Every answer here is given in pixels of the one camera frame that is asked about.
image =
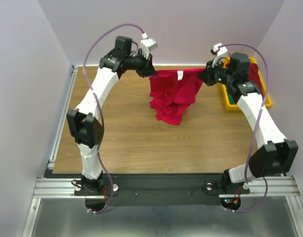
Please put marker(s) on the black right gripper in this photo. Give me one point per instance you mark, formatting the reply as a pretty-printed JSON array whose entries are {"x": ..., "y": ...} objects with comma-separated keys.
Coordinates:
[{"x": 208, "y": 74}]

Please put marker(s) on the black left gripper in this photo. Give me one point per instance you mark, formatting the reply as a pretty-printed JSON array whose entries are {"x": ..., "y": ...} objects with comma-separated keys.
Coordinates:
[{"x": 147, "y": 68}]

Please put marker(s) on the pink t shirt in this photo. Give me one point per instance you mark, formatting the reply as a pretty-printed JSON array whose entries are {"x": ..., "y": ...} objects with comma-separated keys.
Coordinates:
[{"x": 172, "y": 92}]

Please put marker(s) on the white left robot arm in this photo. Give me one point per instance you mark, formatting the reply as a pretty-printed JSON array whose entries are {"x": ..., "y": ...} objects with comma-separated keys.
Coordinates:
[{"x": 86, "y": 122}]

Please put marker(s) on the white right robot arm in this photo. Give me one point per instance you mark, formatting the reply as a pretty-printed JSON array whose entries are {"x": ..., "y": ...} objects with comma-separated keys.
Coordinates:
[{"x": 275, "y": 153}]

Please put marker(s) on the green t shirt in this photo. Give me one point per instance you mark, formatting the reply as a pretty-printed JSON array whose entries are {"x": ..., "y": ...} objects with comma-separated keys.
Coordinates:
[{"x": 231, "y": 100}]

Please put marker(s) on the dark red t shirt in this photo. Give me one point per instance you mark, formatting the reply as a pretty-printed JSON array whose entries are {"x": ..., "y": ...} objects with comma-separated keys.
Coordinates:
[{"x": 254, "y": 73}]

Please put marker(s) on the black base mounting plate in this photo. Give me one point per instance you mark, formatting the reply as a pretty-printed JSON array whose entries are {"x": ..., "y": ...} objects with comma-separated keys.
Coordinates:
[{"x": 159, "y": 189}]

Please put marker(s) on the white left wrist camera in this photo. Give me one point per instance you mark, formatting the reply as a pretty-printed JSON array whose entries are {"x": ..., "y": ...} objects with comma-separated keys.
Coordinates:
[{"x": 147, "y": 44}]

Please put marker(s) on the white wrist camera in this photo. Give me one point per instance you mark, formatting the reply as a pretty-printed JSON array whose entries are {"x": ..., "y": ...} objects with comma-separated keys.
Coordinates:
[
  {"x": 218, "y": 51},
  {"x": 147, "y": 44}
]

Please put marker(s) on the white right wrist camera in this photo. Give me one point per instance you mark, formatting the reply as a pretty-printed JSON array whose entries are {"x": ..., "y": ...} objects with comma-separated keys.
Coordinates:
[{"x": 218, "y": 51}]

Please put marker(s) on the aluminium right side rail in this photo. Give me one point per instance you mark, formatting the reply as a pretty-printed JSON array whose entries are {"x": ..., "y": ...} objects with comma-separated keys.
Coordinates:
[{"x": 279, "y": 164}]

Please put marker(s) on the aluminium front rail frame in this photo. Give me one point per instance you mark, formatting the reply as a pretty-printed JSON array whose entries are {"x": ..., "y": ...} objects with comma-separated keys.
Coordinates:
[{"x": 279, "y": 186}]

